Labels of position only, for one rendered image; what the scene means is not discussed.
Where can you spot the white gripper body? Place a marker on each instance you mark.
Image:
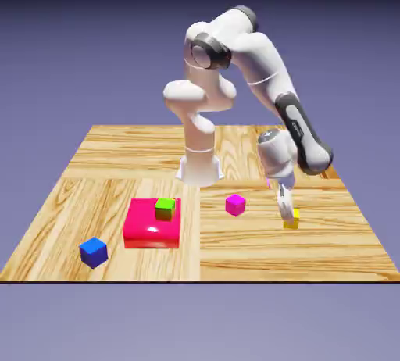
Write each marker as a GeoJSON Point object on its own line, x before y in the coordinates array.
{"type": "Point", "coordinates": [285, 198]}

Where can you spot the small yellow cube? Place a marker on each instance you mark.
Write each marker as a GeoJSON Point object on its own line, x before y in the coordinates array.
{"type": "Point", "coordinates": [295, 224]}

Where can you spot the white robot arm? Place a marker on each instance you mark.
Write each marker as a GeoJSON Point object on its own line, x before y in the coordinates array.
{"type": "Point", "coordinates": [259, 54]}

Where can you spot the small magenta cube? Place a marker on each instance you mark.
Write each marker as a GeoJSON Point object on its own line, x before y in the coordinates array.
{"type": "Point", "coordinates": [235, 204]}

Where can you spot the small green cube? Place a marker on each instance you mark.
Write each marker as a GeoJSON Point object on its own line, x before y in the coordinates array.
{"type": "Point", "coordinates": [165, 209]}

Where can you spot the small blue cube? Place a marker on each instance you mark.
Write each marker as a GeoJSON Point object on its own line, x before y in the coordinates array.
{"type": "Point", "coordinates": [93, 251]}

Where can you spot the large red box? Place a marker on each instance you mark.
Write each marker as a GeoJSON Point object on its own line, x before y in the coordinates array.
{"type": "Point", "coordinates": [147, 226]}

